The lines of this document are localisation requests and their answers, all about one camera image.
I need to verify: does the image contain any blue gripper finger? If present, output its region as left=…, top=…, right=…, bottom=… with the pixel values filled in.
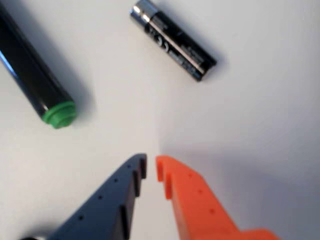
left=46, top=153, right=148, bottom=240

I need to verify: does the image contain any black AA battery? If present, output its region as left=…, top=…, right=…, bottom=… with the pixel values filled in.
left=129, top=0, right=218, bottom=83

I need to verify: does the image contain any black marker with green cap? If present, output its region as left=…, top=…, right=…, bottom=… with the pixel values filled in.
left=0, top=0, right=77, bottom=130

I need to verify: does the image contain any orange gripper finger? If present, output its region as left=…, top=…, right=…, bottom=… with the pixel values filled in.
left=155, top=155, right=281, bottom=240

